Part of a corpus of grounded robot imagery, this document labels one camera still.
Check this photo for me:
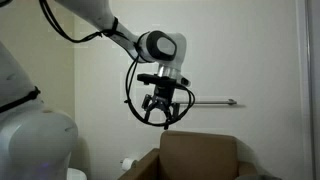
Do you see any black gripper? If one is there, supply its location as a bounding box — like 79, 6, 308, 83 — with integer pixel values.
141, 84, 182, 131

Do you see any brown leather couch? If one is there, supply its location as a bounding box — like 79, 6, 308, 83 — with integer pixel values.
117, 130, 260, 180

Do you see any white toilet paper roll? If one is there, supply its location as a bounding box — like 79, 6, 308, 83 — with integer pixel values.
120, 157, 138, 172

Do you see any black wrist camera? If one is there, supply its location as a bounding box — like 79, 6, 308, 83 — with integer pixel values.
136, 73, 192, 89

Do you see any metal wall grab bar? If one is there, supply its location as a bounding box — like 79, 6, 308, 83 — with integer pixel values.
173, 98, 238, 107

